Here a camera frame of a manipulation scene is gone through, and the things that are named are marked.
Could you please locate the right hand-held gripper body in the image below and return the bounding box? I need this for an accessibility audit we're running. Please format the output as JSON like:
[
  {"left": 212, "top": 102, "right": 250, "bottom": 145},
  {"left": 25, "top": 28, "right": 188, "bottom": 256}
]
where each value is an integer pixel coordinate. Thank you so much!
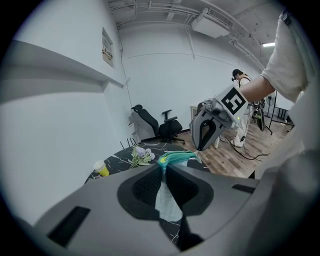
[{"left": 198, "top": 84, "right": 250, "bottom": 131}]

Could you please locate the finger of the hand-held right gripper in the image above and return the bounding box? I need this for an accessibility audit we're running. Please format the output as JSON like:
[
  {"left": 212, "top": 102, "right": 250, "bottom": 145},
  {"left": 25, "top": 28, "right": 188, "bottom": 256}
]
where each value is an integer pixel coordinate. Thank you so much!
[
  {"left": 199, "top": 121, "right": 226, "bottom": 152},
  {"left": 189, "top": 113, "right": 212, "bottom": 152}
]

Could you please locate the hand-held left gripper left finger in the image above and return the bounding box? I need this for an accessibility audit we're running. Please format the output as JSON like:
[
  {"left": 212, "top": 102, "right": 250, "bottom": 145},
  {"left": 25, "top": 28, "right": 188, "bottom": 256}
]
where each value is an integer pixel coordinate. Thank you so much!
[{"left": 33, "top": 165, "right": 186, "bottom": 256}]

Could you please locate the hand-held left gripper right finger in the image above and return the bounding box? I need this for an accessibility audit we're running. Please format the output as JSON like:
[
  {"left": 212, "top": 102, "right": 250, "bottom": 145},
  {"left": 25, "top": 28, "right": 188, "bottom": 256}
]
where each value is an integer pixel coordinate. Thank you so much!
[{"left": 165, "top": 164, "right": 261, "bottom": 245}]

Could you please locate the person's right forearm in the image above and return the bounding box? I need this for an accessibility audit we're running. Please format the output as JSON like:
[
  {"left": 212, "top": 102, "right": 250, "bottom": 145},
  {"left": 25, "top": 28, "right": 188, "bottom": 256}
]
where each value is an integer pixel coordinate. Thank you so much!
[{"left": 237, "top": 74, "right": 276, "bottom": 103}]

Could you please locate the black office chair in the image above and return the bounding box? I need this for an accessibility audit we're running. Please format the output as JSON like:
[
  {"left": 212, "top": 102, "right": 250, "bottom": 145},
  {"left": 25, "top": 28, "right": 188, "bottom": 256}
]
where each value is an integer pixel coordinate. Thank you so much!
[{"left": 131, "top": 104, "right": 186, "bottom": 145}]

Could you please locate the black and green equipment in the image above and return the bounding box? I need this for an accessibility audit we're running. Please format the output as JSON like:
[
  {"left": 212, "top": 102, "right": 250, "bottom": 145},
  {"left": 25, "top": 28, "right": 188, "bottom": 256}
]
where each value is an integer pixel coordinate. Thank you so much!
[{"left": 252, "top": 98, "right": 266, "bottom": 132}]

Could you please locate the yellow paper cup white lid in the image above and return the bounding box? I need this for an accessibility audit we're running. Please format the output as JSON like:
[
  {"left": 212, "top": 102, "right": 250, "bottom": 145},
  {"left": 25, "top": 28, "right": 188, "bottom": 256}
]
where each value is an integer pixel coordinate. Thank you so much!
[{"left": 92, "top": 159, "right": 110, "bottom": 178}]

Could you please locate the black standing fan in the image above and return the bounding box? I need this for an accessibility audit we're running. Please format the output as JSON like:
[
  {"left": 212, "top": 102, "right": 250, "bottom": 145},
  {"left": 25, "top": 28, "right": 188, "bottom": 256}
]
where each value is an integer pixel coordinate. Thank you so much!
[{"left": 264, "top": 94, "right": 277, "bottom": 120}]

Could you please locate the artificial flower bouquet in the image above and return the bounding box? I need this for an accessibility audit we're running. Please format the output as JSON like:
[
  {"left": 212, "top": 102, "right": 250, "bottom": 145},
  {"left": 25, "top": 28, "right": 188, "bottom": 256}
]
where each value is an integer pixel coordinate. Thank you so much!
[{"left": 128, "top": 145, "right": 156, "bottom": 170}]

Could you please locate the white router with black antennas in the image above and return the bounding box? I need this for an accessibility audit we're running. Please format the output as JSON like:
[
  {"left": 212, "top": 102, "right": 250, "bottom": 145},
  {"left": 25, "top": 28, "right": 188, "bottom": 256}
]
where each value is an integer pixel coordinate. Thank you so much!
[{"left": 119, "top": 136, "right": 138, "bottom": 150}]

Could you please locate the person's white shirt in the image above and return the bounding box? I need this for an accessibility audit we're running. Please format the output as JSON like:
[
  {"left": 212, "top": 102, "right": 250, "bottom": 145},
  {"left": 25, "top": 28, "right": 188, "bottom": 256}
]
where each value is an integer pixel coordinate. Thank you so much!
[{"left": 249, "top": 9, "right": 316, "bottom": 226}]

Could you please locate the white ceiling air conditioner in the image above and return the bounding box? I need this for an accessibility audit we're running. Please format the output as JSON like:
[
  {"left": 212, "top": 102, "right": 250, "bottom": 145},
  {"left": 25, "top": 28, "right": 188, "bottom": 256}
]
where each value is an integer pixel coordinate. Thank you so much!
[{"left": 190, "top": 7, "right": 236, "bottom": 39}]

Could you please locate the black floor cable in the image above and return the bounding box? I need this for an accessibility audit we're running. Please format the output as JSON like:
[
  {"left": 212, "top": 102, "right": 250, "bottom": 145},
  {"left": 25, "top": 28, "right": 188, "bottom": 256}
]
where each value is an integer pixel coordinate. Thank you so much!
[{"left": 221, "top": 134, "right": 272, "bottom": 161}]

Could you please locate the white wall outlet box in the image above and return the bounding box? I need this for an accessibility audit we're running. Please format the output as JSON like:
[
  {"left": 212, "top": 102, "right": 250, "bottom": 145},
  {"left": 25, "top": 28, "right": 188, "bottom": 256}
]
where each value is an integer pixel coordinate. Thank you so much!
[{"left": 127, "top": 117, "right": 138, "bottom": 137}]

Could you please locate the wall poster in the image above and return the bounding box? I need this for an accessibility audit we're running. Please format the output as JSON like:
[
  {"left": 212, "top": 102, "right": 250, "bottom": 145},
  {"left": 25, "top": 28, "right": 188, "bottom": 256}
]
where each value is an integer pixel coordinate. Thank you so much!
[{"left": 101, "top": 26, "right": 115, "bottom": 69}]

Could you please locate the grey wall ledge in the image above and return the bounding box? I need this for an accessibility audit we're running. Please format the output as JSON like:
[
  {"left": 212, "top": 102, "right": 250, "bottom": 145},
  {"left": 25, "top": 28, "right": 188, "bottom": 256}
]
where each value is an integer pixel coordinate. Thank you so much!
[{"left": 0, "top": 39, "right": 126, "bottom": 105}]

